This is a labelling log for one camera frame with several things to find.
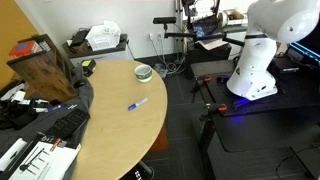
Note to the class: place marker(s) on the blue and white marker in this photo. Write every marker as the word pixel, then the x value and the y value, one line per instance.
pixel 133 106

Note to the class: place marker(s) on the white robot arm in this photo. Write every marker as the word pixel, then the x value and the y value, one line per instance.
pixel 269 22

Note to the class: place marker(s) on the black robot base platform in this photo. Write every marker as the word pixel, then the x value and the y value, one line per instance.
pixel 300 89

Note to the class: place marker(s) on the white and green mug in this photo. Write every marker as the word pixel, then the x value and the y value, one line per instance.
pixel 143 73

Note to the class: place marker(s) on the round wooden table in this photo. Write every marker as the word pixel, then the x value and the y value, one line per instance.
pixel 116 139

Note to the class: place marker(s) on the grey side cabinet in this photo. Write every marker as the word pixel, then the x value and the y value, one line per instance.
pixel 120 52

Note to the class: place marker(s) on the orange black clamp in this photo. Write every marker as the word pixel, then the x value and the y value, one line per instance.
pixel 212 108

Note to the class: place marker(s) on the black and yellow device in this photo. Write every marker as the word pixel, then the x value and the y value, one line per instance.
pixel 88 67

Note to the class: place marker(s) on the open laptop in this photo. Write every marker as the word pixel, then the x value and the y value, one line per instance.
pixel 205 26

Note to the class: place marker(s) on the blue pen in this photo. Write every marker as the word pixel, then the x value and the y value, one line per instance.
pixel 56 107

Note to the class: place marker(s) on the black keyboard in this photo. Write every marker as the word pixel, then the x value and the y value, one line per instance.
pixel 69 124

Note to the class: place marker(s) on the grey cloth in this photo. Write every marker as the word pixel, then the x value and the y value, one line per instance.
pixel 35 130

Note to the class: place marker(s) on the wooden box stand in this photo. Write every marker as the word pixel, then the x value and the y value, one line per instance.
pixel 48 72

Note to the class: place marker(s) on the white instruction booklet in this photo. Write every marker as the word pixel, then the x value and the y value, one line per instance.
pixel 46 161

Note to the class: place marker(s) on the red book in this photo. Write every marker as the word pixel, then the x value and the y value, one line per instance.
pixel 24 49

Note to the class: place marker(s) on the black white gadget pile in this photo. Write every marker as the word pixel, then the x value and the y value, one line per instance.
pixel 17 112

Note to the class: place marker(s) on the white box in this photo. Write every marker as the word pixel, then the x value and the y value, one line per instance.
pixel 11 153

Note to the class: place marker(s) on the black camera on stand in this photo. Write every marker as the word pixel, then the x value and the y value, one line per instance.
pixel 164 20

